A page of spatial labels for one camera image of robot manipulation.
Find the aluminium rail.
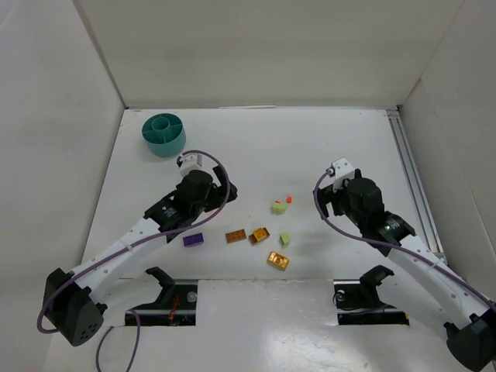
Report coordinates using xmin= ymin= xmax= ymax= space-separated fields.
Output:
xmin=386 ymin=108 xmax=446 ymax=258

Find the small light green lego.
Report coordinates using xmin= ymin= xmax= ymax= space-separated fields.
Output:
xmin=279 ymin=232 xmax=291 ymax=247

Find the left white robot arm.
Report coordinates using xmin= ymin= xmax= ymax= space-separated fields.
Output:
xmin=36 ymin=164 xmax=237 ymax=346

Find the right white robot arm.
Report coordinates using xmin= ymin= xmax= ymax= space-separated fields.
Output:
xmin=312 ymin=164 xmax=495 ymax=371

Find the orange translucent lego brick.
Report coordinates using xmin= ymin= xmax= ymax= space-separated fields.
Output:
xmin=248 ymin=227 xmax=270 ymax=245

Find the brown flat lego plate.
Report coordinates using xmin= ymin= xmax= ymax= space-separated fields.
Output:
xmin=226 ymin=229 xmax=247 ymax=244

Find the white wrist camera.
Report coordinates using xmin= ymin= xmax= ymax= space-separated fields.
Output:
xmin=330 ymin=157 xmax=355 ymax=192
xmin=177 ymin=153 xmax=202 ymax=177

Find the light green lego piece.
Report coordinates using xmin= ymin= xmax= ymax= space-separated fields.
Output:
xmin=271 ymin=202 xmax=288 ymax=215

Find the teal round divided container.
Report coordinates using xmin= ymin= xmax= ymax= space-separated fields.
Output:
xmin=141 ymin=113 xmax=186 ymax=157

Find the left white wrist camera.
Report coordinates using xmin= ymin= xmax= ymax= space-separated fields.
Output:
xmin=177 ymin=153 xmax=202 ymax=177

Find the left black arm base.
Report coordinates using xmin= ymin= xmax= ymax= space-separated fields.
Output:
xmin=133 ymin=267 xmax=198 ymax=327

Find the yellow lego brick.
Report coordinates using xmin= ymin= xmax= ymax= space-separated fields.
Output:
xmin=267 ymin=251 xmax=290 ymax=270

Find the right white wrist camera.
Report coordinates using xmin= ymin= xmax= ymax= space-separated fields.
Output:
xmin=330 ymin=157 xmax=355 ymax=192

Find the purple long lego brick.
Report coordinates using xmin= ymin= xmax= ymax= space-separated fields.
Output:
xmin=183 ymin=232 xmax=205 ymax=247

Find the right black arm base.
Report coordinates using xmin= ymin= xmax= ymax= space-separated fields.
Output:
xmin=332 ymin=265 xmax=410 ymax=326

